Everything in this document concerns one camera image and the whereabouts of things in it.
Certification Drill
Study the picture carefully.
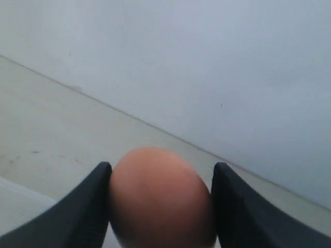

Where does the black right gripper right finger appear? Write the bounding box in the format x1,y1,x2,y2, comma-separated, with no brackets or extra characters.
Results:
211,162,330,247

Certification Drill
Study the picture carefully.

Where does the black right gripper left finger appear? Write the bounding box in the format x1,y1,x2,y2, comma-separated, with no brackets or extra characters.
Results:
1,162,112,247

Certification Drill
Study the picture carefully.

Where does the brown egg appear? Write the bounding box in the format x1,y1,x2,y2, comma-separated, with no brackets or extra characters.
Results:
108,147,216,247

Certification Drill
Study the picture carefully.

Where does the clear plastic bin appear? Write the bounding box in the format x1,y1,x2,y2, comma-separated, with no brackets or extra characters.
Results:
0,178,56,235

